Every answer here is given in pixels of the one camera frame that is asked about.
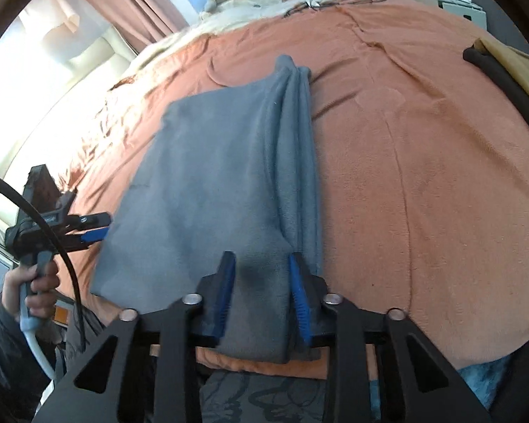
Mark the cream bed sheet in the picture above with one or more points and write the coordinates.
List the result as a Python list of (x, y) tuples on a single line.
[(210, 24)]

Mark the white bedside drawer cabinet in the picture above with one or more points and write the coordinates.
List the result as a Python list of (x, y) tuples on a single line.
[(462, 8)]

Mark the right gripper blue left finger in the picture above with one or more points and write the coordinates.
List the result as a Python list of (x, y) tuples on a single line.
[(216, 291)]

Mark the grey t-shirt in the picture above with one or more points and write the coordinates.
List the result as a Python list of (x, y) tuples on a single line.
[(232, 170)]

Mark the orange bed blanket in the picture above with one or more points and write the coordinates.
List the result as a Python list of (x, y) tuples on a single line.
[(424, 162)]

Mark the left pink curtain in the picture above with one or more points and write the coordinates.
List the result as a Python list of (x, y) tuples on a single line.
[(141, 22)]

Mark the grey patterned trousers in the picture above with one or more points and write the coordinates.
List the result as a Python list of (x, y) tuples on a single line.
[(248, 397)]

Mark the fingers of the left gripper seen externally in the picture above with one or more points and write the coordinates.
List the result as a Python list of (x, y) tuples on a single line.
[(89, 229)]

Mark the blue cartoon bed skirt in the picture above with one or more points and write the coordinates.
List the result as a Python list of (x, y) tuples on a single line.
[(485, 379)]

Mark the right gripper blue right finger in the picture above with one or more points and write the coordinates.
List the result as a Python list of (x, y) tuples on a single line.
[(307, 292)]

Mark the cream padded headboard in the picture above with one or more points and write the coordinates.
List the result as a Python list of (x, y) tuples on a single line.
[(49, 89)]

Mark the person left hand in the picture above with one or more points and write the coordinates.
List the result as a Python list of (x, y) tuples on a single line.
[(43, 284)]

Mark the hanging white shirt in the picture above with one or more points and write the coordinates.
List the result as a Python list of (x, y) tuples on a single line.
[(51, 21)]

